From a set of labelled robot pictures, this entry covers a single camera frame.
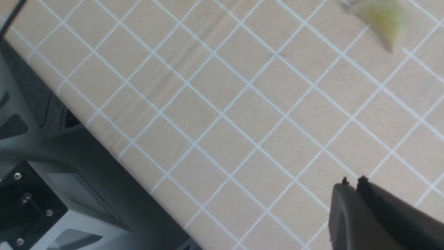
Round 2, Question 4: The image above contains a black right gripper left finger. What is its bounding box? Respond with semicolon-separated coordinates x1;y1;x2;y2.
328;177;405;250

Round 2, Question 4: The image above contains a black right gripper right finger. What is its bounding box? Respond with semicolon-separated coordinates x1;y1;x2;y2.
357;176;443;250

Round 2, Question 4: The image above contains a greenish dumpling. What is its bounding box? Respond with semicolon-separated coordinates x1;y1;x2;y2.
349;0;408;53

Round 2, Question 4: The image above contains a checkered beige tablecloth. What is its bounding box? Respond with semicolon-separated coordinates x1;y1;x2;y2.
5;0;443;250

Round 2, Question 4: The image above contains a grey robot base frame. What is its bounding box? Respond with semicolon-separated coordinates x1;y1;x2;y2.
1;57;200;250

